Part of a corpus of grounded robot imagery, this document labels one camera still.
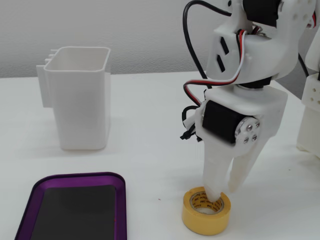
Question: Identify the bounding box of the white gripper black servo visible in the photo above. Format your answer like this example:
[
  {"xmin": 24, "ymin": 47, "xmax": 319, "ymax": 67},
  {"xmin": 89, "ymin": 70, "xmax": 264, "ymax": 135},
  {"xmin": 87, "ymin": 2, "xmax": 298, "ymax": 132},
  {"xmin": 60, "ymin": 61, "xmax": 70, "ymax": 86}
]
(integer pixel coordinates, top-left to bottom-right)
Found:
[{"xmin": 196, "ymin": 84, "xmax": 289, "ymax": 202}]

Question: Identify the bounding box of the yellow masking tape roll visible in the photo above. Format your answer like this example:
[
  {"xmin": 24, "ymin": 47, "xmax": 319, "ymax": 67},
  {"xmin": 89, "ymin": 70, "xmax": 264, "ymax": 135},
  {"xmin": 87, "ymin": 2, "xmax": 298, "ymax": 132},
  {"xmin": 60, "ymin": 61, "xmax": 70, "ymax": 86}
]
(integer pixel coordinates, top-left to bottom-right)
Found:
[{"xmin": 181, "ymin": 186, "xmax": 232, "ymax": 236}]

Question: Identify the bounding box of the white plastic box container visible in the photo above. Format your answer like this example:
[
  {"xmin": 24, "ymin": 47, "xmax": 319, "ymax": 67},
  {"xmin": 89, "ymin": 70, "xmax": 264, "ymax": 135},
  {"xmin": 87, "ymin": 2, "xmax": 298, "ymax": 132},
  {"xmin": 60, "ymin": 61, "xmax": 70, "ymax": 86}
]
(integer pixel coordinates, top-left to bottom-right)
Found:
[{"xmin": 36, "ymin": 46, "xmax": 112, "ymax": 151}]

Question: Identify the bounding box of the purple metal tray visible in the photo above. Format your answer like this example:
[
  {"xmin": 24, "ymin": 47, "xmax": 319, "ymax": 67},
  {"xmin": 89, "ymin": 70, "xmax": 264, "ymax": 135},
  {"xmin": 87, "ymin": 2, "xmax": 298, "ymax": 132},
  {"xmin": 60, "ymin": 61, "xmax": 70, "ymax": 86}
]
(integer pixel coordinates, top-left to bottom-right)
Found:
[{"xmin": 14, "ymin": 171, "xmax": 128, "ymax": 240}]

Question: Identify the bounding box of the black cable tie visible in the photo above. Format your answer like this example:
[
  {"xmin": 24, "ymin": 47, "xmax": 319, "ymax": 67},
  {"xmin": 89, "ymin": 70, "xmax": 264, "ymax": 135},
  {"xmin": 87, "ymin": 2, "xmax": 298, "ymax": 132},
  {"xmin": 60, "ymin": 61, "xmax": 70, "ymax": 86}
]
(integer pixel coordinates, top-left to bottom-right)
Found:
[{"xmin": 179, "ymin": 104, "xmax": 204, "ymax": 143}]

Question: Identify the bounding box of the red white black servo wire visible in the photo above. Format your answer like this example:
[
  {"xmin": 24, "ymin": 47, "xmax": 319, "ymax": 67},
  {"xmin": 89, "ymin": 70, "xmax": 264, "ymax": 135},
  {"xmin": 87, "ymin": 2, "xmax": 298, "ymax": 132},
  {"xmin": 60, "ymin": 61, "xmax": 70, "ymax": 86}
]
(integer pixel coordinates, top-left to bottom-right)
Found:
[{"xmin": 183, "ymin": 28, "xmax": 248, "ymax": 106}]

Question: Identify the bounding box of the black cable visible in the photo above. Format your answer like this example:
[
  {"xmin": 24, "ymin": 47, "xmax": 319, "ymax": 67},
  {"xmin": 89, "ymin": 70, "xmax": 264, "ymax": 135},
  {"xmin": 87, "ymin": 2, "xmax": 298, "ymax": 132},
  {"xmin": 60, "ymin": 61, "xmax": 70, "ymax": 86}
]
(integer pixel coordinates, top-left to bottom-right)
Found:
[{"xmin": 182, "ymin": 0, "xmax": 234, "ymax": 88}]

